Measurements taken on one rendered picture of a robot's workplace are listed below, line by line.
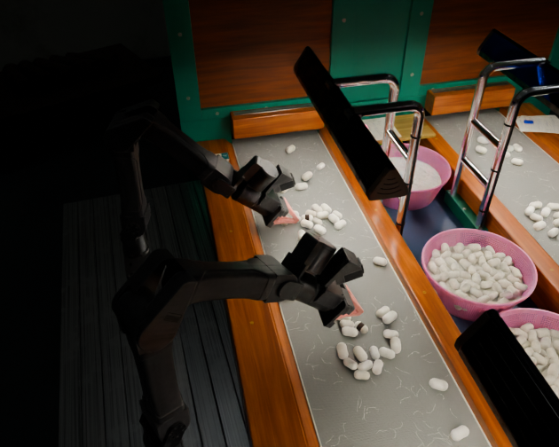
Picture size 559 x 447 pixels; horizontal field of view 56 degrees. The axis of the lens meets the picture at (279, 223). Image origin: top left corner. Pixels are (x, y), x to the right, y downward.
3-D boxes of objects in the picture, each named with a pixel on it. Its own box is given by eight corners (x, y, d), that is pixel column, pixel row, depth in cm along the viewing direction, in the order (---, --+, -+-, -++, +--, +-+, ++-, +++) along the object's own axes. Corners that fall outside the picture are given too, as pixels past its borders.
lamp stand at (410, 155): (337, 264, 141) (350, 113, 112) (318, 218, 156) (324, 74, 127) (405, 254, 144) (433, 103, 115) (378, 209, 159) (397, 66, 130)
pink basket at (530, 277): (476, 351, 119) (485, 324, 113) (393, 280, 136) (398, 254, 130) (548, 301, 130) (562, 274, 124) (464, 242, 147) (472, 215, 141)
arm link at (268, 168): (279, 163, 132) (240, 136, 128) (278, 184, 126) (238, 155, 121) (249, 192, 138) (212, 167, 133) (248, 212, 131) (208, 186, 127)
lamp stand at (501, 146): (475, 242, 147) (520, 93, 119) (443, 199, 162) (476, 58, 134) (537, 232, 150) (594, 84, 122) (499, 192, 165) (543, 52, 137)
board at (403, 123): (339, 149, 169) (340, 145, 168) (326, 127, 180) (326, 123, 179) (435, 137, 174) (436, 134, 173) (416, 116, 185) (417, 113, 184)
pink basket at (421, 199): (424, 229, 152) (429, 202, 146) (343, 197, 164) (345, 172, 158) (458, 184, 168) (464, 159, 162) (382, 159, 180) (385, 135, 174)
